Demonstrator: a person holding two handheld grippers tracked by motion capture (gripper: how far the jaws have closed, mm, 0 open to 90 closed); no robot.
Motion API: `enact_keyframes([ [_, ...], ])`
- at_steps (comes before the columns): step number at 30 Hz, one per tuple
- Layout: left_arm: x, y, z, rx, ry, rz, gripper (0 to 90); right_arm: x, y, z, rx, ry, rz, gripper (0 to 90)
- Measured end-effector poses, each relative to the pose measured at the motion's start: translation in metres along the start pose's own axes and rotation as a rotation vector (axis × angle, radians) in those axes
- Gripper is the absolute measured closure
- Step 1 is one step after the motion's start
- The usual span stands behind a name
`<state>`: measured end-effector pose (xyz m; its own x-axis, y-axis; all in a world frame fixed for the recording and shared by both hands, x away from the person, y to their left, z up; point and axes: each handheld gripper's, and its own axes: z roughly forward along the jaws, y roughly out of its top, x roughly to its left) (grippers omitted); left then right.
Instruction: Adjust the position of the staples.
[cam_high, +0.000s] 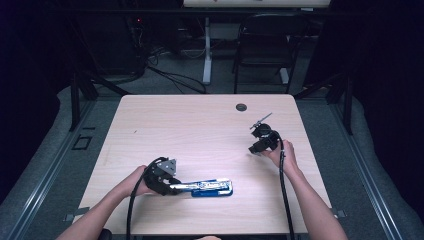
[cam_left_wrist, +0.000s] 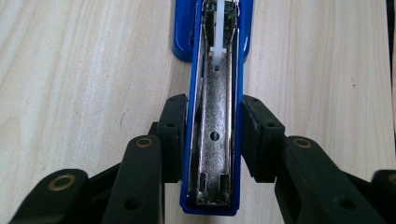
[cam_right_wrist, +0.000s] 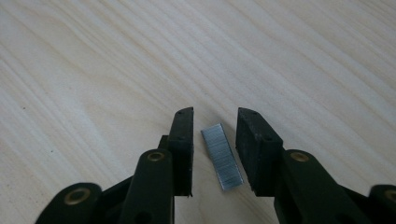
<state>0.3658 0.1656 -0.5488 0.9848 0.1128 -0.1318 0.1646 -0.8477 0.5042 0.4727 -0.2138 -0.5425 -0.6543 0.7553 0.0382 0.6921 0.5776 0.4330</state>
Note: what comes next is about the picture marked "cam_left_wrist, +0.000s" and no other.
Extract blue stapler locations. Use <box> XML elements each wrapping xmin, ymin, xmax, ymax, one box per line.
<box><xmin>171</xmin><ymin>0</ymin><xmax>255</xmax><ymax>217</ymax></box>

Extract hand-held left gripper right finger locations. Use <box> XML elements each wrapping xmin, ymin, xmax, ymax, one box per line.
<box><xmin>241</xmin><ymin>94</ymin><xmax>286</xmax><ymax>184</ymax></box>

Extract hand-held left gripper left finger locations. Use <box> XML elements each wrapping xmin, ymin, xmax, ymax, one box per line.
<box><xmin>156</xmin><ymin>93</ymin><xmax>189</xmax><ymax>184</ymax></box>

